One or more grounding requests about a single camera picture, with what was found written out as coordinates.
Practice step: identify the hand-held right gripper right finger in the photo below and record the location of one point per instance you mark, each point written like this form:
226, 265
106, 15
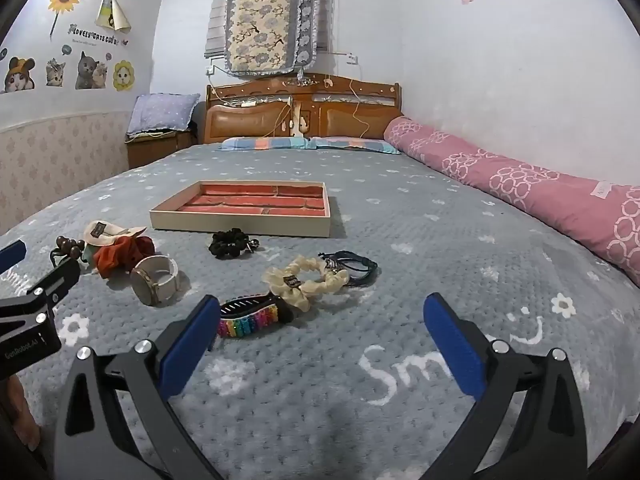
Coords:
452, 345

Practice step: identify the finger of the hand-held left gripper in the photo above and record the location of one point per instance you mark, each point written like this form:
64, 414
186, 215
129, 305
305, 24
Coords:
11, 256
55, 282

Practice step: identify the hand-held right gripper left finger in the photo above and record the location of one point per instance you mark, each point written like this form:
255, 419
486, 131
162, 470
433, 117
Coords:
185, 345

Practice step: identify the orange scrunchie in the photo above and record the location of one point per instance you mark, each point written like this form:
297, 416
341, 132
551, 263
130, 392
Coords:
112, 258

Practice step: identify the rainbow beaded watch band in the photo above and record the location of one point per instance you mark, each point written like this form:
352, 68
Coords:
250, 318

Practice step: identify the beige cloth hair bow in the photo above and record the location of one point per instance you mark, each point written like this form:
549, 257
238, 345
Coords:
109, 234

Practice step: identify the cream scrunchie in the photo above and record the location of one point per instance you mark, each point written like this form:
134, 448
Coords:
331, 282

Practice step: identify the beige tray with brick-pattern base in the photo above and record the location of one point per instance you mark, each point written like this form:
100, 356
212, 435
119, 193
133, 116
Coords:
250, 203

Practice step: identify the person's left hand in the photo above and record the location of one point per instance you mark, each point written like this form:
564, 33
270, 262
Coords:
20, 410

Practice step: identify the white watch band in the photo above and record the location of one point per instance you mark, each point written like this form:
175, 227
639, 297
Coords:
166, 271

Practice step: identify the black scrunchie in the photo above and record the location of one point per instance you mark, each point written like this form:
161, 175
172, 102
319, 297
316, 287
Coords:
227, 244

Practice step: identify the grey flower-print blanket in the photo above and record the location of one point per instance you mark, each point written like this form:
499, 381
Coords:
400, 240

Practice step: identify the wooden nightstand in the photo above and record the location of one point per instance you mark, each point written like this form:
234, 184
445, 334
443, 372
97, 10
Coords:
155, 151

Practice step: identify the pink patterned bolster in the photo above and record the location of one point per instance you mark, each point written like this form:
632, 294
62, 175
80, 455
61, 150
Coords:
525, 185

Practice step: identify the yellow flower cat sticker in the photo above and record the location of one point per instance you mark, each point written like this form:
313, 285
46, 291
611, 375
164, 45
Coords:
124, 75

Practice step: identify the striped pillow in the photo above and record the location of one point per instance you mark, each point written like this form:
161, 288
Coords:
355, 144
265, 143

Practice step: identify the wooden headboard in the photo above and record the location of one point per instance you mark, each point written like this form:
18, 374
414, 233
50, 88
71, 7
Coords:
235, 122

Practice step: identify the curled paper picture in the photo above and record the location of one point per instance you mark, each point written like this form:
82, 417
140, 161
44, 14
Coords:
112, 10

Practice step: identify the beige floral quilted cloth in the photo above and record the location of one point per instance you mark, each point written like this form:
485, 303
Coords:
262, 20

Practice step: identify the grey lace-edged cloth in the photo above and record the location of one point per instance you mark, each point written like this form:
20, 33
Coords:
311, 15

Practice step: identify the hat-wearing cat wall sticker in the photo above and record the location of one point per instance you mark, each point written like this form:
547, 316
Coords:
19, 76

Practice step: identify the tabby kitten wall sticker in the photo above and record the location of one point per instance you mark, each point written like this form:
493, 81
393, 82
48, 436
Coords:
56, 73

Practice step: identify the grey cats wall sticker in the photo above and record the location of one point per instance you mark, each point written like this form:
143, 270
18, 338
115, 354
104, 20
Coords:
89, 70

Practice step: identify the lettering wall sticker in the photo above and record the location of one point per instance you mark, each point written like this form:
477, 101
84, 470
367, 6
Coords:
95, 35

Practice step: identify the wall socket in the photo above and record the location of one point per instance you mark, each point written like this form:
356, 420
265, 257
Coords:
353, 58

